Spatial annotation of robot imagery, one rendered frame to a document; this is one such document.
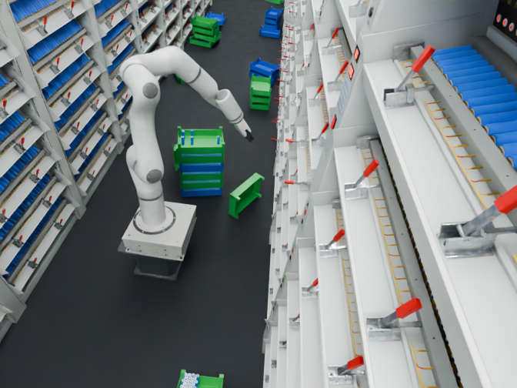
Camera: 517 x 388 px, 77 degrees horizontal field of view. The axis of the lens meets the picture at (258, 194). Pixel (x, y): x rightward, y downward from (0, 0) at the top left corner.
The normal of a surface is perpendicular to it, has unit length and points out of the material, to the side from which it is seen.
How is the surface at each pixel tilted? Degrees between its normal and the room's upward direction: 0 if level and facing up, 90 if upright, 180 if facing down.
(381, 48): 90
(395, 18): 90
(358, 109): 90
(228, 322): 0
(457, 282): 19
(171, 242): 4
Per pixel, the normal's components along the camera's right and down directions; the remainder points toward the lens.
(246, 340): 0.11, -0.70
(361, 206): -0.21, -0.71
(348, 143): -0.07, 0.70
